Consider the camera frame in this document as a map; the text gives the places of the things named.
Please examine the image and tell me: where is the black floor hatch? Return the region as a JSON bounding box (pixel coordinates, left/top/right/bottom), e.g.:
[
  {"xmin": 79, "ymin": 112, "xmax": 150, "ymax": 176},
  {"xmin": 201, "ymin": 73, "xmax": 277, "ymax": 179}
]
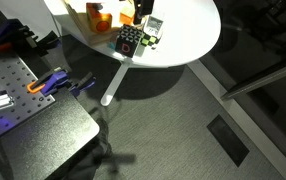
[{"xmin": 206, "ymin": 114, "xmax": 250, "ymax": 168}]

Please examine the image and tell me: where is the orange yellow cube red circle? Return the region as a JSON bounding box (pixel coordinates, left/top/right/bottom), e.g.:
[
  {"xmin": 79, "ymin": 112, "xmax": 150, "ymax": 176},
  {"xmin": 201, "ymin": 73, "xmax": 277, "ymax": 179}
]
[{"xmin": 85, "ymin": 2, "xmax": 114, "ymax": 34}]

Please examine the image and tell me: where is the green black checkered cube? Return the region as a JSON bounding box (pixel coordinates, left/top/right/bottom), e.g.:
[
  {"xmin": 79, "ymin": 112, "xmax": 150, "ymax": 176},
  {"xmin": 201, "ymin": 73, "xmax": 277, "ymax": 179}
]
[{"xmin": 140, "ymin": 32, "xmax": 160, "ymax": 51}]

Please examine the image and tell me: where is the dark metal rail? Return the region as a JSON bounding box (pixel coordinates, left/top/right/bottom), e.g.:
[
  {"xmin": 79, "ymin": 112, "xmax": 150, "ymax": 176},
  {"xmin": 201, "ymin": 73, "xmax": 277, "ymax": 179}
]
[{"xmin": 220, "ymin": 57, "xmax": 286, "ymax": 102}]

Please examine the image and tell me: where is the white grey box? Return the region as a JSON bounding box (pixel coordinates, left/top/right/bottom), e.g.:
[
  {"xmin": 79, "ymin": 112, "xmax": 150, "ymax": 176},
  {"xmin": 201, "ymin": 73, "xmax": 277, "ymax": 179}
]
[{"xmin": 143, "ymin": 14, "xmax": 165, "ymax": 36}]

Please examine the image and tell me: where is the white table base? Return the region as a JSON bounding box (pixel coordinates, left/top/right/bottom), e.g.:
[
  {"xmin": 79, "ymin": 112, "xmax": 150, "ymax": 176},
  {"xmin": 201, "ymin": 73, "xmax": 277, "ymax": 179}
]
[{"xmin": 99, "ymin": 62, "xmax": 131, "ymax": 107}]

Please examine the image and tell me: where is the black cart top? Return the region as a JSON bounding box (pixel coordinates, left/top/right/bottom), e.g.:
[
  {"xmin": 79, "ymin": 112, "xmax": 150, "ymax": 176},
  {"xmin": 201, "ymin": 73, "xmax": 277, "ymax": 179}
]
[{"xmin": 0, "ymin": 3, "xmax": 101, "ymax": 180}]

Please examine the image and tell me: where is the black white cube letter D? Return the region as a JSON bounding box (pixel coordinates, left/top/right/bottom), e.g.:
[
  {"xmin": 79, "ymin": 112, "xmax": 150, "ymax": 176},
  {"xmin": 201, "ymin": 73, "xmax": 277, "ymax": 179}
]
[{"xmin": 114, "ymin": 23, "xmax": 144, "ymax": 59}]

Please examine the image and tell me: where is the orange blue clamp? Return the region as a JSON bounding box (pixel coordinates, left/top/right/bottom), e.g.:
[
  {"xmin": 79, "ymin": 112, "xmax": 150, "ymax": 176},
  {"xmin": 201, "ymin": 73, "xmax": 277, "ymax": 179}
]
[{"xmin": 26, "ymin": 67, "xmax": 98, "ymax": 98}]

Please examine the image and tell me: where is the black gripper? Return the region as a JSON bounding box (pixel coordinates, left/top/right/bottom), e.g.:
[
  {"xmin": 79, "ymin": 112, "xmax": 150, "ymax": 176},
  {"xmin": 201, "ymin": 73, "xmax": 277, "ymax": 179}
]
[{"xmin": 133, "ymin": 0, "xmax": 156, "ymax": 26}]

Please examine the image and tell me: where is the wooden tray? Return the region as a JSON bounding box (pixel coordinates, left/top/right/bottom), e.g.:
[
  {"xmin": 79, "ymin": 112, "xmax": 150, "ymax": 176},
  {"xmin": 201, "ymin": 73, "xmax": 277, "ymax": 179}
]
[{"xmin": 62, "ymin": 0, "xmax": 141, "ymax": 48}]

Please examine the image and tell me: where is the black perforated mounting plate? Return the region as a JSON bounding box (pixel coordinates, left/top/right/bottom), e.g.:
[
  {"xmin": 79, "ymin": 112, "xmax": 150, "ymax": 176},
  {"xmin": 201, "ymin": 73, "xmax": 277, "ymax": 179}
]
[{"xmin": 0, "ymin": 49, "xmax": 56, "ymax": 147}]

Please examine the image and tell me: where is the small orange yellow block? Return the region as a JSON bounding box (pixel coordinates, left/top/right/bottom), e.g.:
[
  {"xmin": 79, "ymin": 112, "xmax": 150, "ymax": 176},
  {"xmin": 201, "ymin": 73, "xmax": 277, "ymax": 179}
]
[{"xmin": 119, "ymin": 3, "xmax": 137, "ymax": 26}]

